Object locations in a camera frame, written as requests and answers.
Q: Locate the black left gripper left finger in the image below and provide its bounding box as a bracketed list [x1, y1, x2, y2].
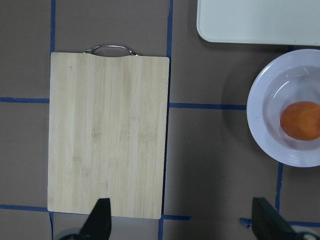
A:
[57, 198, 112, 240]

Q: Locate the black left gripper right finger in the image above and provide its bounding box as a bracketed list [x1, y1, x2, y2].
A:
[251, 197, 320, 240]

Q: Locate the orange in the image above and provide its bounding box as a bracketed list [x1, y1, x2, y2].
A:
[280, 101, 320, 141]

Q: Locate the cream bear tray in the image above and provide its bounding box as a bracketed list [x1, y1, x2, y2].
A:
[196, 0, 320, 47]

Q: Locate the bamboo cutting board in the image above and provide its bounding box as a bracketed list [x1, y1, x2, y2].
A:
[47, 51, 170, 219]

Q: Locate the white ridged plate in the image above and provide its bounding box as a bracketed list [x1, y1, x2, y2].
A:
[246, 49, 320, 168]

